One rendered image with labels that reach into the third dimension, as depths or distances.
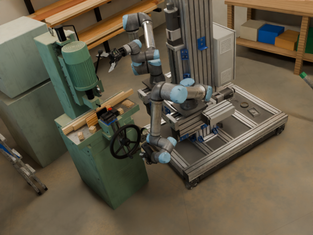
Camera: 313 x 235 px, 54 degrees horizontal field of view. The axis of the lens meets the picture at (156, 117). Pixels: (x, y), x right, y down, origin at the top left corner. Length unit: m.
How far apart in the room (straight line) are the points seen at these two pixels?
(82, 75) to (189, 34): 0.86
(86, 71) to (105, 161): 0.77
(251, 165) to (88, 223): 1.63
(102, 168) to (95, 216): 0.59
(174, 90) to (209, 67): 0.81
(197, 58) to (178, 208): 1.31
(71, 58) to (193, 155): 1.47
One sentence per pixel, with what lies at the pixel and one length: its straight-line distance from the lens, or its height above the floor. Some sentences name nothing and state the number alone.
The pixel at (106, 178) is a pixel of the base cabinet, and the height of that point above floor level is 0.42.
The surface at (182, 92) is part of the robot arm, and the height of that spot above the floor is 1.23.
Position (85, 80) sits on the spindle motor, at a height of 1.27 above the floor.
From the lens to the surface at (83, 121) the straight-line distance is 2.43.
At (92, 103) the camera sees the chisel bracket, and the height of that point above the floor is 1.06.
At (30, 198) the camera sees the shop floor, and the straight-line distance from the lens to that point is 3.40.
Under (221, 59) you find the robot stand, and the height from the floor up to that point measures 1.03.
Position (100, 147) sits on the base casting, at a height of 0.75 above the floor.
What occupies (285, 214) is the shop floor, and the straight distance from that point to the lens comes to 2.85.
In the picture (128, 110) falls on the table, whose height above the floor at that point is 0.90.
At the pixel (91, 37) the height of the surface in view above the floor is 0.62.
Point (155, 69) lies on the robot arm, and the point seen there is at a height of 0.98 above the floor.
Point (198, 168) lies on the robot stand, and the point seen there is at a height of 0.23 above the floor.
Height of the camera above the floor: 2.34
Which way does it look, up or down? 39 degrees down
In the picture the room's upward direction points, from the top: 11 degrees counter-clockwise
